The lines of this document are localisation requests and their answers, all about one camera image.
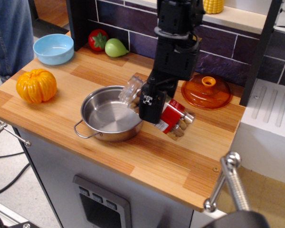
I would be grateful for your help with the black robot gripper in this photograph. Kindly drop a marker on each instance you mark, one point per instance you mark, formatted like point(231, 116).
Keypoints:
point(175, 60)

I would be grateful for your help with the clear almond jar red label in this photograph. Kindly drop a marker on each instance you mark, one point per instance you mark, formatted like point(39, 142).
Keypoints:
point(157, 106)

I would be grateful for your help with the stainless steel pot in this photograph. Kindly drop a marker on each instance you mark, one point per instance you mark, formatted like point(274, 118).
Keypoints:
point(109, 119)

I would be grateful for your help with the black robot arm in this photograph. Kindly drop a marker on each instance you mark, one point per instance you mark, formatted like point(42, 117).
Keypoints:
point(177, 19)

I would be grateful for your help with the orange glass pot lid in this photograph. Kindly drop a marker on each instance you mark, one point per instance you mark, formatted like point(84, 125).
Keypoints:
point(207, 92)

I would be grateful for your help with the green toy pear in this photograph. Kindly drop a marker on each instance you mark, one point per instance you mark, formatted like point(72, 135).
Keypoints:
point(115, 48)

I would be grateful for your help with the red toy strawberry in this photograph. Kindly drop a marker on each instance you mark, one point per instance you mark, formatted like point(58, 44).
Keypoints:
point(97, 39)

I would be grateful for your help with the chrome clamp screw right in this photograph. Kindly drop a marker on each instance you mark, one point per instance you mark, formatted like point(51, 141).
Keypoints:
point(229, 176)

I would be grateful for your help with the grey oven control panel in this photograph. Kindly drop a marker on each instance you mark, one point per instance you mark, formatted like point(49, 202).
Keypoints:
point(102, 208)

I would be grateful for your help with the light blue bowl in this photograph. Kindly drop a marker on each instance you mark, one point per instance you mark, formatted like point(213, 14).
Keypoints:
point(54, 49)

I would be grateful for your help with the yellow toy corn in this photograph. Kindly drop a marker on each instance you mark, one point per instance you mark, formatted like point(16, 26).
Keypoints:
point(213, 6)

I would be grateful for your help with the orange toy pumpkin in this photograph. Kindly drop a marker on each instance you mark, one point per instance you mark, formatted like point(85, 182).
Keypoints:
point(36, 86)

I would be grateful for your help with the white dish drainer sink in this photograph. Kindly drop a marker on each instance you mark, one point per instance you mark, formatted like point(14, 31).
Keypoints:
point(266, 107)

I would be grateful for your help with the light wooden shelf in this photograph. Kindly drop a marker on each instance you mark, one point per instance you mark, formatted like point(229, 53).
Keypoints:
point(230, 17)

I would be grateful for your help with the person leg blue jeans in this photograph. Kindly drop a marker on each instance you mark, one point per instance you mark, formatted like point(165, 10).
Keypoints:
point(16, 37)

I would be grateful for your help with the black shelf post left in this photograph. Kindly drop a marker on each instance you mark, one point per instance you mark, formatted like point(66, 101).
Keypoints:
point(79, 14)

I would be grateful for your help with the black shelf post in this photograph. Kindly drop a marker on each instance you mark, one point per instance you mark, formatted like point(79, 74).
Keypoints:
point(260, 51)
point(79, 14)

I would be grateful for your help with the black shelf post right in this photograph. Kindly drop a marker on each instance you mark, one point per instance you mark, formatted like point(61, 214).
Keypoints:
point(260, 51)

